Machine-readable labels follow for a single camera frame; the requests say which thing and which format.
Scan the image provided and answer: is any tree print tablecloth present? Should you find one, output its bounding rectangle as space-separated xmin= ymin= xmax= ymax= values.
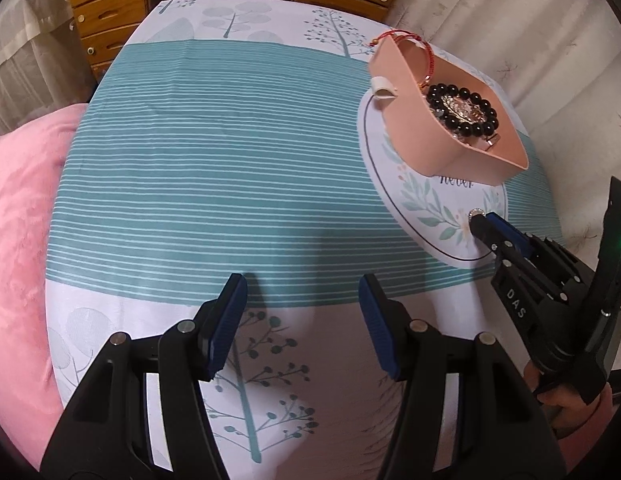
xmin=45 ymin=0 xmax=565 ymax=480

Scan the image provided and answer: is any black bead bracelet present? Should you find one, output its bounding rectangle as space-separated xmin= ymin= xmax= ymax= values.
xmin=425 ymin=85 xmax=500 ymax=139

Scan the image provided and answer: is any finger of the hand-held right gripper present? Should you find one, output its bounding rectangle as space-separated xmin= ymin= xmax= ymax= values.
xmin=485 ymin=211 xmax=582 ymax=287
xmin=469 ymin=215 xmax=512 ymax=262

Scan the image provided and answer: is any pink fleece blanket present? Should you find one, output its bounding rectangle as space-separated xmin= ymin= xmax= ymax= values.
xmin=0 ymin=102 xmax=92 ymax=438

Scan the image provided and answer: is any wooden desk with drawers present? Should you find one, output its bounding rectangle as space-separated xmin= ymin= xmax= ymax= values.
xmin=65 ymin=0 xmax=412 ymax=84

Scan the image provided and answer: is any person's right hand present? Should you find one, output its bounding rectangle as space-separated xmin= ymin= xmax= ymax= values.
xmin=523 ymin=360 xmax=614 ymax=433

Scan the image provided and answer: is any red string bracelet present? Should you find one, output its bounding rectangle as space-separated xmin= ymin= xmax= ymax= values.
xmin=365 ymin=30 xmax=437 ymax=87

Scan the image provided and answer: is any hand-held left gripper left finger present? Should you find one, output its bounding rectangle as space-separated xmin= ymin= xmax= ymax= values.
xmin=40 ymin=273 xmax=248 ymax=480

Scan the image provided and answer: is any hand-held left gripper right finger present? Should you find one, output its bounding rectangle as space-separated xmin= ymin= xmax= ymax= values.
xmin=359 ymin=273 xmax=566 ymax=480

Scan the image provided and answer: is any pink plastic tray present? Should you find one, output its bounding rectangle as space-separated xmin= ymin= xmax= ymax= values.
xmin=367 ymin=35 xmax=530 ymax=187

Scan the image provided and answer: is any gold ornate jewelry piece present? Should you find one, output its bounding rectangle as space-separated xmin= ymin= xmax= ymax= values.
xmin=438 ymin=95 xmax=484 ymax=123

